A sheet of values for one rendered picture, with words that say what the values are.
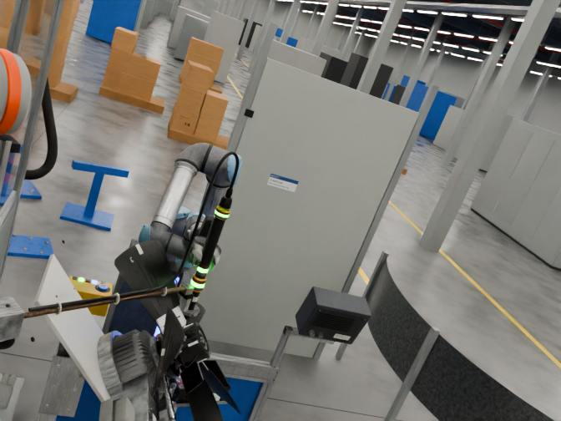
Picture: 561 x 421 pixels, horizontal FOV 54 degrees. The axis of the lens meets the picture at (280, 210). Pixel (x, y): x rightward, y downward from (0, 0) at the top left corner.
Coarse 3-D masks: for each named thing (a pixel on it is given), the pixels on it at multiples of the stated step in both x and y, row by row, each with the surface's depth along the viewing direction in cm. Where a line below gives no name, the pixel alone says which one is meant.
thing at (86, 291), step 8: (72, 280) 204; (80, 288) 201; (88, 288) 203; (96, 288) 204; (80, 296) 200; (88, 296) 201; (96, 296) 201; (104, 296) 202; (96, 312) 204; (104, 312) 205
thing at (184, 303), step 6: (186, 288) 169; (192, 288) 170; (180, 294) 171; (186, 294) 169; (192, 294) 171; (180, 300) 173; (186, 300) 171; (180, 306) 173; (186, 306) 172; (186, 312) 173; (192, 312) 174; (198, 312) 175
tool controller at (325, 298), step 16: (320, 288) 231; (304, 304) 234; (320, 304) 223; (336, 304) 227; (352, 304) 231; (304, 320) 230; (320, 320) 227; (336, 320) 229; (352, 320) 230; (368, 320) 232; (320, 336) 230; (336, 336) 235; (352, 336) 236
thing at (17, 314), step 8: (0, 304) 125; (8, 304) 126; (16, 304) 127; (0, 312) 123; (8, 312) 124; (16, 312) 125; (24, 312) 126; (0, 320) 122; (8, 320) 123; (16, 320) 125; (0, 328) 123; (8, 328) 125; (16, 328) 126; (0, 336) 124; (8, 336) 125; (16, 336) 127
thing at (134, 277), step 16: (128, 256) 163; (144, 256) 168; (160, 256) 174; (128, 272) 162; (144, 272) 166; (160, 272) 171; (144, 288) 165; (144, 304) 163; (160, 304) 167; (176, 304) 171
